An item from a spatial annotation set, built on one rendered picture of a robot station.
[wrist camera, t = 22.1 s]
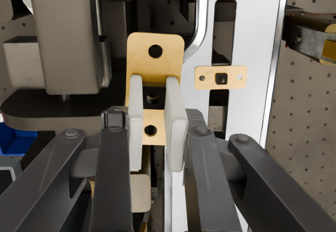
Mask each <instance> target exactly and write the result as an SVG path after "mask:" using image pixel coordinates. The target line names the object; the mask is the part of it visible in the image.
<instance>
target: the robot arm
mask: <svg viewBox="0 0 336 232"><path fill-rule="evenodd" d="M163 116H164V127H165V138H166V149H167V161H168V170H170V172H178V173H180V172H181V171H183V168H184V172H183V180H182V186H184V189H185V203H186V216H187V230H188V232H243V230H242V227H241V223H240V220H239V216H238V213H237V209H236V207H237V208H238V210H239V211H240V213H241V215H242V216H243V218H244V219H245V221H246V223H247V224H248V226H249V227H250V229H251V230H252V232H336V221H335V220H334V219H333V218H332V217H331V216H330V215H329V214H328V213H327V212H326V211H325V210H324V209H323V208H322V207H321V206H320V205H319V204H318V203H317V202H316V201H315V200H314V199H313V198H312V197H311V196H310V195H309V194H308V193H307V192H306V191H305V190H304V189H303V188H302V187H301V186H300V185H299V184H298V183H297V182H296V181H295V180H294V179H293V178H292V177H291V176H290V175H289V174H288V173H287V172H286V171H285V170H284V169H283V168H282V167H281V166H280V165H279V164H278V162H277V161H276V160H275V159H274V158H273V157H272V156H271V155H270V154H269V153H268V152H267V151H266V150H265V149H264V148H263V147H262V146H261V145H260V144H259V143H258V142H257V141H256V140H255V139H254V138H252V137H251V136H249V135H247V134H243V133H235V134H232V135H230V136H229V140H224V139H220V138H217V137H215V134H214V132H213V130H211V129H210V128H208V127H207V125H206V122H205V119H204V116H203V114H202V112H201V111H199V110H198V109H196V108H185V106H184V102H183V98H182V94H181V90H180V86H179V82H178V79H177V78H176V77H173V76H169V77H168V78H166V95H165V108H164V114H163ZM143 125H144V115H143V89H142V76H140V75H135V74H133V75H132V76H130V89H129V103H128V106H111V107H110V108H109V109H106V110H104V111H103V112H102V113H101V132H100V133H98V134H95V135H90V136H86V133H85V131H83V130H81V129H77V128H68V129H65V130H62V131H60V132H59V133H58V134H57V135H56V136H55V137H54V138H53V139H52V140H51V141H50V142H49V144H48V145H47V146H46V147H45V148H44V149H43V150H42V151H41V152H40V153H39V154H38V155H37V156H36V158H35V159H34V160H33V161H32V162H31V163H30V164H29V165H28V166H27V167H26V168H25V169H24V170H23V172H22V173H21V174H20V175H19V176H18V177H17V178H16V179H15V180H14V181H13V182H12V183H11V185H10V186H9V187H8V188H7V189H6V190H5V191H4V192H3V193H2V194H1V195H0V232H59V231H60V229H61V228H62V226H63V224H64V222H65V220H66V219H67V217H68V215H69V213H70V211H71V210H72V208H73V206H74V204H75V203H76V201H77V199H78V197H79V195H80V194H81V192H82V190H83V188H84V187H85V185H86V183H87V180H88V177H92V176H95V182H94V191H93V199H92V207H91V215H90V223H89V231H88V232H135V231H134V230H133V214H132V194H131V174H130V171H135V172H138V171H139V170H141V164H142V145H143Z"/></svg>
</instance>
